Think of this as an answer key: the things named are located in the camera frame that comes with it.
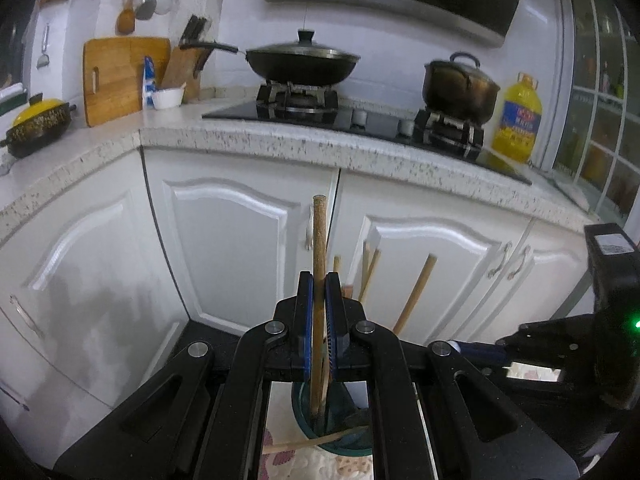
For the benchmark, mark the white cabinet door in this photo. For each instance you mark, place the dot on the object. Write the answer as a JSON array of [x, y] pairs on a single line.
[[225, 240], [55, 410], [425, 220], [550, 280], [100, 270]]

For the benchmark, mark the silver stove knob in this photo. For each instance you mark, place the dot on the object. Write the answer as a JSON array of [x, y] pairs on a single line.
[[359, 117], [406, 126]]

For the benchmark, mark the black wok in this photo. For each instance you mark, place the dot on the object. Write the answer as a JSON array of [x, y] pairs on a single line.
[[300, 70]]

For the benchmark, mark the small white bowl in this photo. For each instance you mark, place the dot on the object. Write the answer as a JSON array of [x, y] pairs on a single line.
[[167, 98]]

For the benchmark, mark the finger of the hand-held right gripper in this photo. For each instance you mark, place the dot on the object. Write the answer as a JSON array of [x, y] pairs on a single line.
[[480, 352]]

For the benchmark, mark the speckled stone kitchen counter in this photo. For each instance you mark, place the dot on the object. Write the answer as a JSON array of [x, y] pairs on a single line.
[[250, 140]]

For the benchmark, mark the blue white packet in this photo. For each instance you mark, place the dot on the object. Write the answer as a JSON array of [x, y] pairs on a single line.
[[150, 82]]

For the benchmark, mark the wooden knife block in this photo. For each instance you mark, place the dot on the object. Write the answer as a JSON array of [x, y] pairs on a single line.
[[180, 72]]

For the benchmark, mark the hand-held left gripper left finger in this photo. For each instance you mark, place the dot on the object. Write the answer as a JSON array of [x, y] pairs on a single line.
[[309, 330]]

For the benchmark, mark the floral white utensil holder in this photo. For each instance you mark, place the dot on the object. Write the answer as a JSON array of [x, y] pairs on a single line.
[[305, 425]]

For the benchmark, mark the yellow cooking oil bottle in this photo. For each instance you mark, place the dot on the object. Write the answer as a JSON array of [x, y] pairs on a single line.
[[517, 120]]

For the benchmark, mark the hanging grey scoop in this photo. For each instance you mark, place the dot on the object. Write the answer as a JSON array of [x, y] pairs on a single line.
[[146, 7]]

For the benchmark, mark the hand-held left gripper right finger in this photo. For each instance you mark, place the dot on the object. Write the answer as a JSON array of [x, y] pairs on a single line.
[[330, 355]]

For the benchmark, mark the black gas stove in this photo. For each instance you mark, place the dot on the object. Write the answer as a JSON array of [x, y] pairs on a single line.
[[380, 130]]

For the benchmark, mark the yellow black casserole pot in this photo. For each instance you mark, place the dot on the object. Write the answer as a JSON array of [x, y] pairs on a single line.
[[37, 125]]

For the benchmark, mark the white framed window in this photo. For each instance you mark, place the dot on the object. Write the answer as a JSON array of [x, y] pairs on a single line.
[[600, 110]]

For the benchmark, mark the wooden cutting board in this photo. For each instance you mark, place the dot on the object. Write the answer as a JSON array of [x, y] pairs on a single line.
[[115, 80]]

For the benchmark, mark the dark metal stock pot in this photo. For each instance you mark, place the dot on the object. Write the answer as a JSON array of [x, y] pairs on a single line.
[[457, 90]]

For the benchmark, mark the black wok lid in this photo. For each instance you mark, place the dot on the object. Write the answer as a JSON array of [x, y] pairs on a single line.
[[305, 50]]

